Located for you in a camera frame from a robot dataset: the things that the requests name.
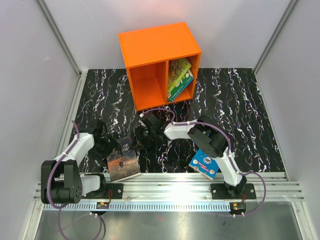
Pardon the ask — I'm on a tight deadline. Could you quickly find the right black connector box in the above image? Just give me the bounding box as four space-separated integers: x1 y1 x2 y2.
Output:
230 202 247 215

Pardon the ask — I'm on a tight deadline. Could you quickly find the slotted white cable duct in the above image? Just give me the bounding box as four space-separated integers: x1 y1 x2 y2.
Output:
43 201 232 211

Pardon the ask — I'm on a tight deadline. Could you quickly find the black connector box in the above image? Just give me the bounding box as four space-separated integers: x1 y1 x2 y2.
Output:
96 201 110 209
230 202 247 215

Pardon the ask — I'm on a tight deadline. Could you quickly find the A Tale of Two Cities book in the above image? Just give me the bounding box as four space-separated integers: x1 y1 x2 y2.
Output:
106 136 141 183

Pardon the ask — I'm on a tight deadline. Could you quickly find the green coin cover book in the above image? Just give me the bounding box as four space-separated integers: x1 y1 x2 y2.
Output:
167 69 194 102

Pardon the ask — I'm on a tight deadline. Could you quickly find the lime green spine book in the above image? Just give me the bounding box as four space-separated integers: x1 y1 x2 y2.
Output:
168 57 192 93

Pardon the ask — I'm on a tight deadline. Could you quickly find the cyan cartoon cover book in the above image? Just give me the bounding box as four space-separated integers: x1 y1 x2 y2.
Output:
168 77 194 102

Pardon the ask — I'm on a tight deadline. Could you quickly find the blue book with round badges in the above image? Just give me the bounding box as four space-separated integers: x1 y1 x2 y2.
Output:
188 149 219 181

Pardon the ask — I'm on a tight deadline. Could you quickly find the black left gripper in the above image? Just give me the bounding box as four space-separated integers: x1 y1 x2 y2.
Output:
88 134 122 167

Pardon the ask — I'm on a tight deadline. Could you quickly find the orange two-compartment shelf box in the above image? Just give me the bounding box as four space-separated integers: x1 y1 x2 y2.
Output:
118 22 202 111

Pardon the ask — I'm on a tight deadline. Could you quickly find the left black connector box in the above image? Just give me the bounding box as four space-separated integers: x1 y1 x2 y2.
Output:
96 201 110 209

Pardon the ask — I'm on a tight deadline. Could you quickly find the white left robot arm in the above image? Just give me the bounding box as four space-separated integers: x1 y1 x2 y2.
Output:
40 119 121 209

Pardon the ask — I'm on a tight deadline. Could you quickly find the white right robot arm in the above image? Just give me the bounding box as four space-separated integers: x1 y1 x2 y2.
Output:
130 112 247 199

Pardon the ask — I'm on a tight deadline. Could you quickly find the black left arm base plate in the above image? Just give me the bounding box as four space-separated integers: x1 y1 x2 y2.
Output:
82 183 124 200

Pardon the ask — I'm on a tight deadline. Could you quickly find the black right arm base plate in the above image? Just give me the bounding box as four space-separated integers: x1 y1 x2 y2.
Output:
209 183 257 200

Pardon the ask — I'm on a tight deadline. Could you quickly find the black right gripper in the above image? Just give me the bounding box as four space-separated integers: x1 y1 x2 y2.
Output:
128 127 156 153

